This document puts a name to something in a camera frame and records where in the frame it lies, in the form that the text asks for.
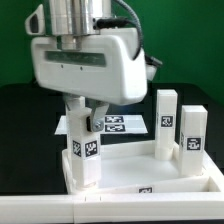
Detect white fiducial marker sheet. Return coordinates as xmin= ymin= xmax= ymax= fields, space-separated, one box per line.
xmin=55 ymin=115 xmax=148 ymax=135

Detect black cables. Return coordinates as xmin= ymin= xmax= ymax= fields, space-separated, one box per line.
xmin=94 ymin=0 xmax=146 ymax=61

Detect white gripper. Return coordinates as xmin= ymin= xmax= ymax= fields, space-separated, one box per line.
xmin=31 ymin=28 xmax=147 ymax=132

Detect white square desk top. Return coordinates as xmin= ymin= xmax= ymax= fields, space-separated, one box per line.
xmin=62 ymin=141 xmax=224 ymax=194

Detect white L-shaped fence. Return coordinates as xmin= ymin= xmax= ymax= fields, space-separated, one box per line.
xmin=0 ymin=145 xmax=224 ymax=224

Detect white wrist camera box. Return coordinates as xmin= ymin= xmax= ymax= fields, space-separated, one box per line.
xmin=25 ymin=4 xmax=45 ymax=36

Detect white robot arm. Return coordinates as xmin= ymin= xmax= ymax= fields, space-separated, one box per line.
xmin=26 ymin=0 xmax=147 ymax=132

